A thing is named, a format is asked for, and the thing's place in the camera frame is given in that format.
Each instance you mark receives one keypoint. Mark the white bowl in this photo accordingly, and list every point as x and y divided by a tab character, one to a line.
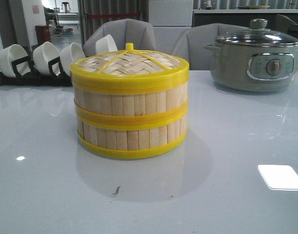
105	45
70	54
9	54
42	55

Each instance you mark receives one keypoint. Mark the white cabinet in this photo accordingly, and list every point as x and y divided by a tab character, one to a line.
169	18

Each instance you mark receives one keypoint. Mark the grey-green electric cooking pot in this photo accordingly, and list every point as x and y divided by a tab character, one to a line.
253	68

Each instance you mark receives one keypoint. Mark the bamboo steamer tray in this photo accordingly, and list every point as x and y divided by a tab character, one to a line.
137	109
132	144

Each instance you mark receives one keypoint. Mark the red bin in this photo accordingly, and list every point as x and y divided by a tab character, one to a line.
43	34

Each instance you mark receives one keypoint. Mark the grey chair right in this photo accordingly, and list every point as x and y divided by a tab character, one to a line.
190	43

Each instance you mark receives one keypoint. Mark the grey chair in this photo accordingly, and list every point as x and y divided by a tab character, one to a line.
123	31
190	43

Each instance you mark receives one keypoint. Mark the black bowl rack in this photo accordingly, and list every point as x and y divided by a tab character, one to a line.
57	75

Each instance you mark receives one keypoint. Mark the yellow plate on shelf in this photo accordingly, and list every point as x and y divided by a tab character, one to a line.
256	7

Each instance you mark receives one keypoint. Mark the white bowl right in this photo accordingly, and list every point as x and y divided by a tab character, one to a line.
105	45

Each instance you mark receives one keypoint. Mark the woven bamboo steamer lid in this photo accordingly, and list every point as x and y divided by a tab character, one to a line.
129	72

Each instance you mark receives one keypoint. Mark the white bowl far left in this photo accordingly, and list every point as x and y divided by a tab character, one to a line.
9	54

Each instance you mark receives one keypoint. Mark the glass pot lid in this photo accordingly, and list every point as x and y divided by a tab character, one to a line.
258	35

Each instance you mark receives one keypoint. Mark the grey chair left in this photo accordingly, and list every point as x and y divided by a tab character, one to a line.
123	31

